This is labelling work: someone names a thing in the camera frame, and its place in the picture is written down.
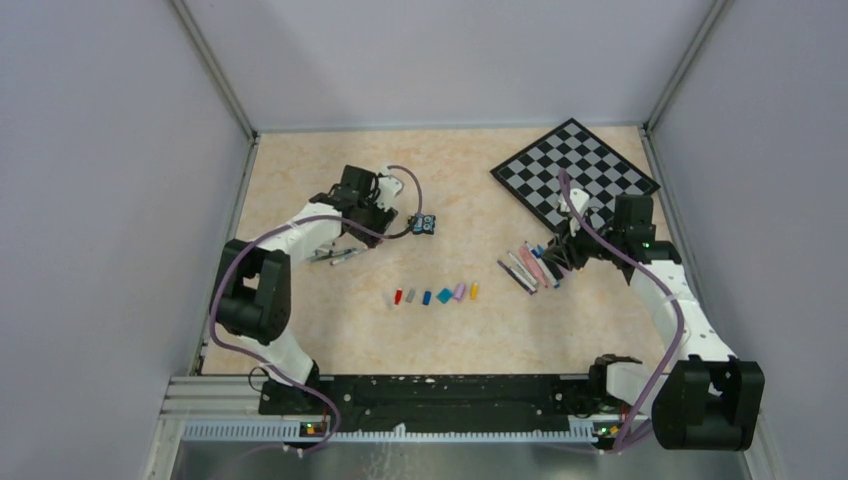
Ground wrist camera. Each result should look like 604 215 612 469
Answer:
375 174 404 208
558 189 590 235

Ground blue black highlighter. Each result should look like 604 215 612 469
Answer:
535 245 564 281

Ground blue cap whiteboard marker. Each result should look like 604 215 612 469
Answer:
525 241 560 288

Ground purple cable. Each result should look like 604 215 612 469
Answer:
208 165 425 458
559 168 686 455

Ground blue owl eraser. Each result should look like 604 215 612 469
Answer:
410 214 436 235

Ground light purple highlighter cap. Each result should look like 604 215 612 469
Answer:
452 283 467 302

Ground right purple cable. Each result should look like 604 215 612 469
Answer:
559 168 686 455

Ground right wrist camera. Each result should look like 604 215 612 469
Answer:
558 189 590 235

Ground grey cable duct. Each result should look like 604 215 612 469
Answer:
182 420 598 443

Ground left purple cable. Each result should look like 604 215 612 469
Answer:
208 165 425 458

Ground pink highlighter pen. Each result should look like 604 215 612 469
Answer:
519 246 549 288

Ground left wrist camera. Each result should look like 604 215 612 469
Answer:
375 174 404 208

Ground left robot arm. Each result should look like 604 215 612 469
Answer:
207 165 404 414

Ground light blue highlighter cap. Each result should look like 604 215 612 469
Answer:
437 288 453 304

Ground black grey chessboard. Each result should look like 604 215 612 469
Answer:
490 118 660 232

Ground purple pen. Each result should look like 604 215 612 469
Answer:
496 259 537 295

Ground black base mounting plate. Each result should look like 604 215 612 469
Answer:
258 374 629 434

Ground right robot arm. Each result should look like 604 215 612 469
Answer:
543 190 765 453

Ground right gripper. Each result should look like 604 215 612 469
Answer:
542 211 624 271

